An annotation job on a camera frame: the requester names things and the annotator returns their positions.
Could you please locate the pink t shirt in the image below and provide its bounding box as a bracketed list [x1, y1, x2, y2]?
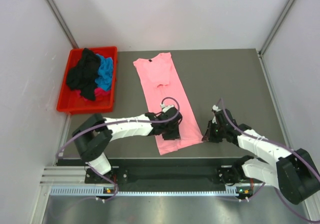
[132, 52, 204, 156]

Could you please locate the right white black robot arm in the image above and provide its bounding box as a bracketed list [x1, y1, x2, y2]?
[202, 105, 320, 205]

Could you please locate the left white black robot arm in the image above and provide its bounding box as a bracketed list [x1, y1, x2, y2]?
[72, 105, 183, 183]

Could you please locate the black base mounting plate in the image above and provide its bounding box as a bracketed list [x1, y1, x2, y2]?
[84, 157, 241, 192]

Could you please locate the magenta t shirt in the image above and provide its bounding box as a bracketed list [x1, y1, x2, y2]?
[75, 87, 111, 102]

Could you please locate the blue t shirt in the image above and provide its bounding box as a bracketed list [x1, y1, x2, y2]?
[95, 54, 114, 92]

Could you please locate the black t shirt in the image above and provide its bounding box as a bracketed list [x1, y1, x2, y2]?
[66, 48, 101, 101]

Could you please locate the red plastic bin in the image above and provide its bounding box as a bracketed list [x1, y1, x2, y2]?
[56, 46, 118, 115]

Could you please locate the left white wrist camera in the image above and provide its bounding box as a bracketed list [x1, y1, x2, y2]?
[160, 103, 175, 113]

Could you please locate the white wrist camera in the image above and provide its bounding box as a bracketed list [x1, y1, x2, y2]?
[160, 103, 175, 113]
[212, 105, 219, 112]

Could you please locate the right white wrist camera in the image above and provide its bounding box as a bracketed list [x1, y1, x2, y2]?
[212, 105, 219, 112]

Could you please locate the slotted cable duct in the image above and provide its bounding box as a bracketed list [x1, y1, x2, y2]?
[50, 186, 252, 197]

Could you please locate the aluminium frame rail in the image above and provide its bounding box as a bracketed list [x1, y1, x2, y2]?
[40, 166, 86, 186]

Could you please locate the right corner aluminium post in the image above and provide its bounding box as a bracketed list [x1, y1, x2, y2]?
[257, 0, 297, 59]

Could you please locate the corner aluminium post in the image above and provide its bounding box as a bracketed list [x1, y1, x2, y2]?
[45, 0, 79, 49]
[257, 0, 297, 59]

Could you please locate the left corner aluminium post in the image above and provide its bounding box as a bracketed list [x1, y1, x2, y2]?
[45, 0, 79, 49]

